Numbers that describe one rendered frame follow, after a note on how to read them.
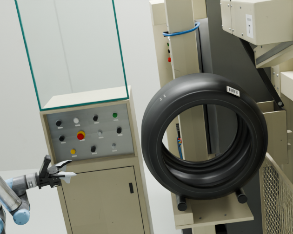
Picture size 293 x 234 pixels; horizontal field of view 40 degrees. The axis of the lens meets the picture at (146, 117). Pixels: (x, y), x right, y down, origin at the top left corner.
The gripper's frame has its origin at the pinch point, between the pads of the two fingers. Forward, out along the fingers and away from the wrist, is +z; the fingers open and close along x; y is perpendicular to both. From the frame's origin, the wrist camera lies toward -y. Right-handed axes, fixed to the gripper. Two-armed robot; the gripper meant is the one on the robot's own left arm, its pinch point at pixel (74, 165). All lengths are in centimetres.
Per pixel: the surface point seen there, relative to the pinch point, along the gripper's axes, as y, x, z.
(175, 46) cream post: -53, 1, 60
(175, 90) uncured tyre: -43, 32, 46
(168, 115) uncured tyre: -34, 36, 41
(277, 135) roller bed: -4, 28, 102
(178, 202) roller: 9, 41, 41
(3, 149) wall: 117, -284, -60
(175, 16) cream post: -67, -1, 62
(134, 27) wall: -16, -222, 104
